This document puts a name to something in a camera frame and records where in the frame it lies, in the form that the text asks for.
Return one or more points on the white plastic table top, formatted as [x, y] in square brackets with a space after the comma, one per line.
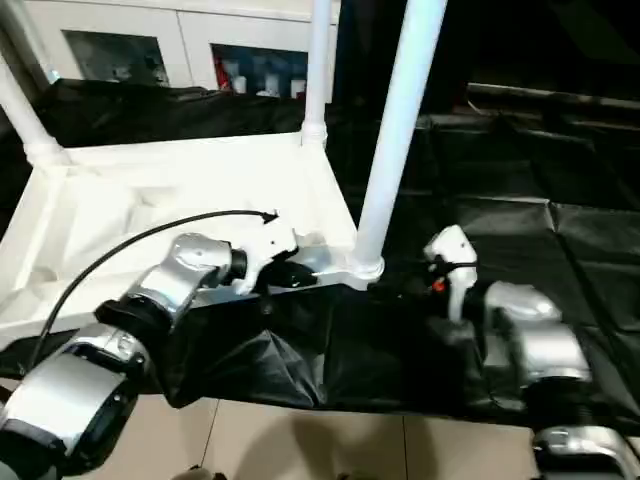
[150, 175]

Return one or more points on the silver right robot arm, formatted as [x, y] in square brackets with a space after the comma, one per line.
[550, 345]

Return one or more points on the black work mat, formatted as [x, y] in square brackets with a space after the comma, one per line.
[525, 225]

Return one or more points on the white bottle blue print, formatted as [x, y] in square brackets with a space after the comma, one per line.
[272, 86]

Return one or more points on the red package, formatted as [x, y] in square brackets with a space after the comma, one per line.
[222, 75]

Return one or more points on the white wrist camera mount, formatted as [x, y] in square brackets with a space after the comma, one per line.
[272, 240]
[455, 245]

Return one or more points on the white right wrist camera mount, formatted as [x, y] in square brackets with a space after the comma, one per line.
[455, 245]

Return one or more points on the dark robot left foot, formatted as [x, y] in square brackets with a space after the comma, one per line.
[200, 474]

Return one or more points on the white glass-door cabinet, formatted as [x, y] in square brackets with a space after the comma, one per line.
[175, 20]

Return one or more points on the large black box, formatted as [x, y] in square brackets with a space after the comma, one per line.
[365, 50]

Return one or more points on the silver metal bar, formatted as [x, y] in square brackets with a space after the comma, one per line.
[555, 95]

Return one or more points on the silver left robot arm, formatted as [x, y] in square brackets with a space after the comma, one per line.
[195, 260]

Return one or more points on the white pole teal bands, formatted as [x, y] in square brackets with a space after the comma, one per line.
[52, 74]

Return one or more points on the small white bottle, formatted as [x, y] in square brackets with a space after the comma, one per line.
[241, 85]

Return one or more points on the white jar red label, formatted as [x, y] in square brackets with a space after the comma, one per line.
[297, 90]

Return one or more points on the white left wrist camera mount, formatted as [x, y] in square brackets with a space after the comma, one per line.
[272, 240]

